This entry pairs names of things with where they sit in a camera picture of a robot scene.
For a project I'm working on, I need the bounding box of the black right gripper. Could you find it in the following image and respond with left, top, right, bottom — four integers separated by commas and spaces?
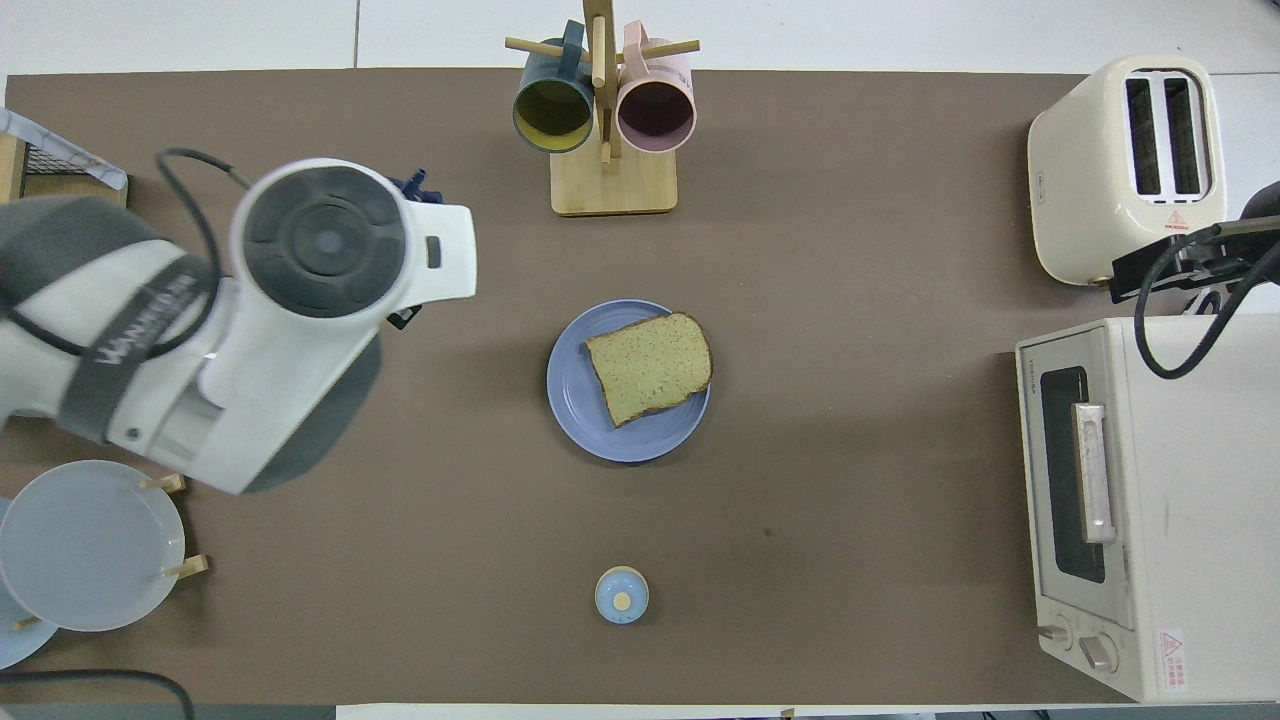
1110, 182, 1280, 303

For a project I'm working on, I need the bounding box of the white bottle with navy cap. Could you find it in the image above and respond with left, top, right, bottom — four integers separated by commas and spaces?
388, 168, 446, 206

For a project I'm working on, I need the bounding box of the bread slice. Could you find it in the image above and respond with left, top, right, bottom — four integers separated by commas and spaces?
585, 312, 714, 429

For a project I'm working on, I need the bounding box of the wooden plate rack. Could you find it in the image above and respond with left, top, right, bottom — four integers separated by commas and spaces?
12, 473, 211, 633

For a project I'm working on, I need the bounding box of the grey round plate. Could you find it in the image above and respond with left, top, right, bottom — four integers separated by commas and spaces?
0, 460, 187, 633

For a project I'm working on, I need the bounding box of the light blue round plate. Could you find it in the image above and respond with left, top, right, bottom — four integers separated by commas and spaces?
0, 498, 59, 671

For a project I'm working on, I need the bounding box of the cream two-slot toaster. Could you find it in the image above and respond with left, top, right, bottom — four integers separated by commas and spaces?
1027, 54, 1228, 291

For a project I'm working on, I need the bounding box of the white toaster oven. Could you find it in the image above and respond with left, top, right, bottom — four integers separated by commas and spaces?
1015, 316, 1280, 704

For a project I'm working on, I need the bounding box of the wooden mug tree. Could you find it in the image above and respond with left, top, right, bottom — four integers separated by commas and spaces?
505, 0, 701, 217

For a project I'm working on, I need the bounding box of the teal mug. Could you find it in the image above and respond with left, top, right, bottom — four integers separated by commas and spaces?
512, 20, 597, 155

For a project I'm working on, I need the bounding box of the pink mug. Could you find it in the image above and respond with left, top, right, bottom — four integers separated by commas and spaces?
615, 20, 697, 155

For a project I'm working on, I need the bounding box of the white patterned cloth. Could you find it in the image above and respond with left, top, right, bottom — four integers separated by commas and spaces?
0, 108, 129, 191

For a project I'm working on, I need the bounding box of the brown table mat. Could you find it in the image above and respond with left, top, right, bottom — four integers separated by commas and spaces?
0, 67, 1136, 706

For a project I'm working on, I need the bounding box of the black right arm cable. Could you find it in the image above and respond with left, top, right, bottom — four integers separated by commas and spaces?
1133, 220, 1280, 381

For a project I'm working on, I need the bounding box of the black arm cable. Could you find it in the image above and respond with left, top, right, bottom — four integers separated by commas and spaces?
0, 148, 251, 361
1133, 220, 1280, 381

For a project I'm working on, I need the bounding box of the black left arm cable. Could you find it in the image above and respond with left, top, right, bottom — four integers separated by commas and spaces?
0, 148, 251, 361

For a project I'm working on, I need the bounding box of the wooden shelf with wire basket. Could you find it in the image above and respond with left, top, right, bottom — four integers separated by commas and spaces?
0, 133, 129, 208

